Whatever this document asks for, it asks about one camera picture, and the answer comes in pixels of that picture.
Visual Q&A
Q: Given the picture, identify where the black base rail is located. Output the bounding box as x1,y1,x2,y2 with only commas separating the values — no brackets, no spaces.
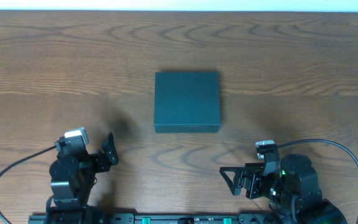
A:
27,213,278,224

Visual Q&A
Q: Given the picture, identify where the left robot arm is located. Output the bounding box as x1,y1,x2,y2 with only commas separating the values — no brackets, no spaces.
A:
44,133,119,224

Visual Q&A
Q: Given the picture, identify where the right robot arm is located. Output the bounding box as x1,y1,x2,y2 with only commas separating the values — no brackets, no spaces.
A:
219,154,347,224

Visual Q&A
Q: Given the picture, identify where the dark green box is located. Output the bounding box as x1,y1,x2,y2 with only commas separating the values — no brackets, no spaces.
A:
154,71,221,133

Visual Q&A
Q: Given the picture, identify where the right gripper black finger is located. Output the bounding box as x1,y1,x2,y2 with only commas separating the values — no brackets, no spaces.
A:
220,172,244,196
219,167,246,174

